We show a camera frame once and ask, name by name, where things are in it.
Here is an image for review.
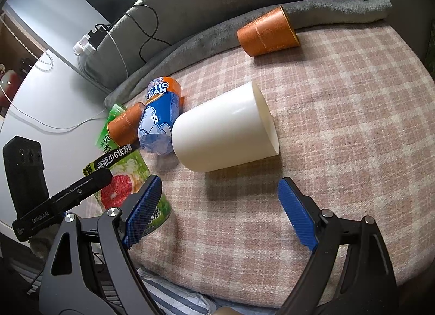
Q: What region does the grapefruit green tea bottle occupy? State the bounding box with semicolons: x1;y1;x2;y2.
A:
81;143;173;238

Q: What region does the large orange paper cup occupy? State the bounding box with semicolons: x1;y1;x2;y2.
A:
108;102;145;146

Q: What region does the white plastic cup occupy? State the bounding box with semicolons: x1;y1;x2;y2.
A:
172;81;280;173

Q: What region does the small orange paper cup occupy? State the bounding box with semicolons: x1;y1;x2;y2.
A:
237;5;301;57

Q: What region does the blue Arctic Ocean bottle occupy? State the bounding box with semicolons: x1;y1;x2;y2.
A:
138;76;181;156

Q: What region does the white power strip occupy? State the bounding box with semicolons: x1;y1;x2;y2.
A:
73;24;111;56

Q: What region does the grey fleece blanket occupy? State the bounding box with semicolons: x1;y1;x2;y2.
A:
103;0;392;110

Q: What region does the white cable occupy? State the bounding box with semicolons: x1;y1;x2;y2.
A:
0;83;108;132

